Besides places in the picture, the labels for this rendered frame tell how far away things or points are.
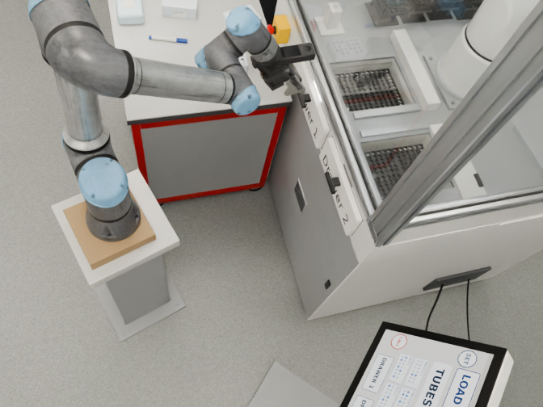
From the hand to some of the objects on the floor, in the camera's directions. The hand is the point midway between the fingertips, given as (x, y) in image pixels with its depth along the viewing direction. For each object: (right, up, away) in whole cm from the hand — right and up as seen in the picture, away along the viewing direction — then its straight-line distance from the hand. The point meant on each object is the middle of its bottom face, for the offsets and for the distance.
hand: (302, 85), depth 149 cm
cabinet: (+38, -38, +101) cm, 115 cm away
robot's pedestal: (-67, -75, +65) cm, 120 cm away
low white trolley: (-49, -10, +101) cm, 112 cm away
